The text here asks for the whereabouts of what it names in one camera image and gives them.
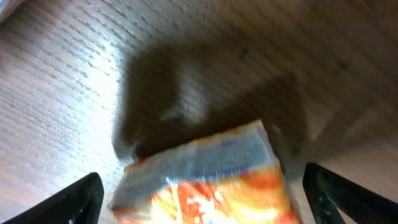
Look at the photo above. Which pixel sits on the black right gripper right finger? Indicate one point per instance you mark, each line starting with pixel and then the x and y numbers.
pixel 329 194

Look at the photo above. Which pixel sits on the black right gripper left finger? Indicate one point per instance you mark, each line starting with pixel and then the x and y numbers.
pixel 79 203

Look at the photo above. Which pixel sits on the orange snack box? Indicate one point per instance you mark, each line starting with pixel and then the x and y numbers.
pixel 228 177

